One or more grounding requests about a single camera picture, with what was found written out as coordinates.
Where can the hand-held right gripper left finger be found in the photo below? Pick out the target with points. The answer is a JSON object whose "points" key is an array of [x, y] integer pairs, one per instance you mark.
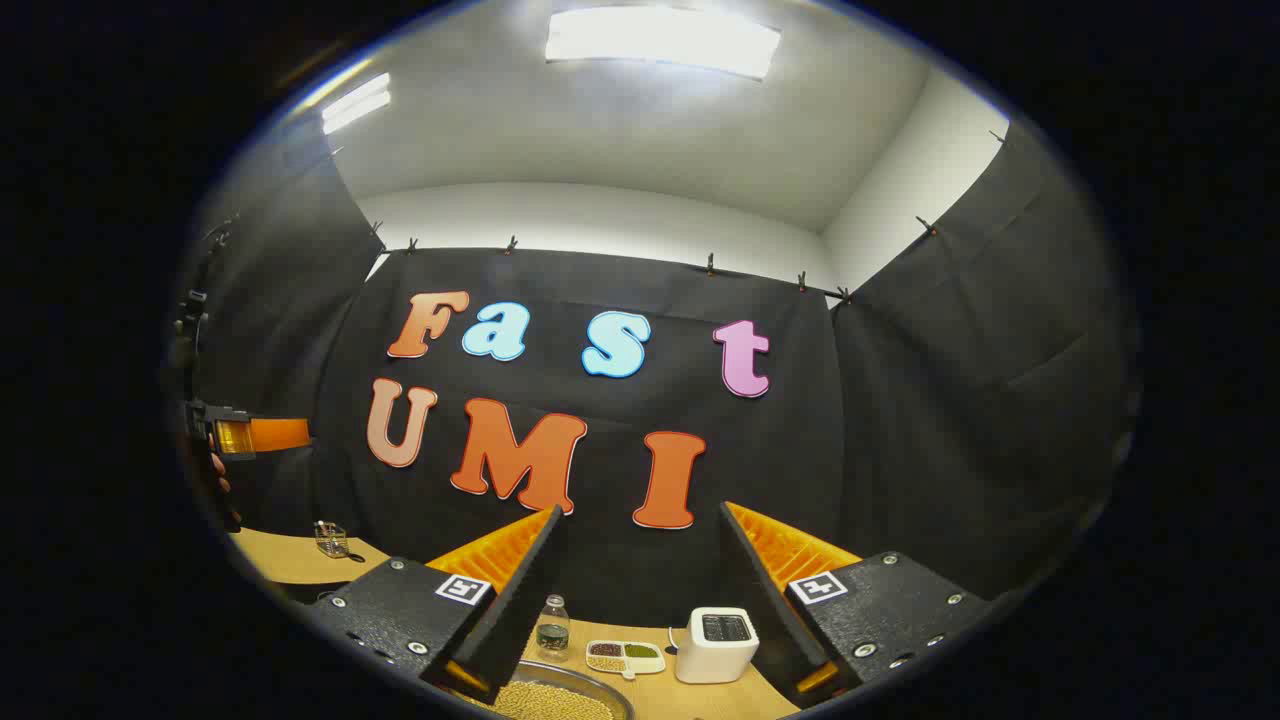
{"points": [[515, 600]]}

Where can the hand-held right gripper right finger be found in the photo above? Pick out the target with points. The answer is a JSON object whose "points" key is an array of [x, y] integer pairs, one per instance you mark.
{"points": [[760, 600]]}

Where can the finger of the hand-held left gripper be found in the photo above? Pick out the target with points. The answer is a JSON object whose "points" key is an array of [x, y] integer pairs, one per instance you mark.
{"points": [[280, 434]]}

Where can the clear plastic water bottle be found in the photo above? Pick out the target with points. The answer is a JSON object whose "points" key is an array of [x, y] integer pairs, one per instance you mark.
{"points": [[552, 630]]}

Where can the white toaster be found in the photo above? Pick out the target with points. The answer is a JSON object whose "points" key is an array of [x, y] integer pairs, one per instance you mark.
{"points": [[715, 655]]}

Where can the pile of soybeans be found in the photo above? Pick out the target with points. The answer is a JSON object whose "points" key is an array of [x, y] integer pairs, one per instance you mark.
{"points": [[550, 702]]}

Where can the small clear glass holder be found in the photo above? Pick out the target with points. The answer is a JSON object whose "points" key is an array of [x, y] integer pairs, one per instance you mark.
{"points": [[331, 540]]}

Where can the white divided bean dish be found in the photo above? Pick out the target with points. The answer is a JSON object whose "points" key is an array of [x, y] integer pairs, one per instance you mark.
{"points": [[625, 655]]}

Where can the black tripod stand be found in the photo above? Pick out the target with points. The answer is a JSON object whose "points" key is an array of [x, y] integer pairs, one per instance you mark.
{"points": [[190, 300]]}

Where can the small ceiling light panel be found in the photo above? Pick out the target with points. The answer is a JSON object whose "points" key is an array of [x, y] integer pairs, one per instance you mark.
{"points": [[355, 102]]}

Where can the row of black clips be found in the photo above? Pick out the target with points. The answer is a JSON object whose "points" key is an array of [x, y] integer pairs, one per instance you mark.
{"points": [[710, 263]]}

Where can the large ceiling light panel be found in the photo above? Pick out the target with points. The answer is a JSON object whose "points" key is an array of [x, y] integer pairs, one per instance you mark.
{"points": [[660, 40]]}

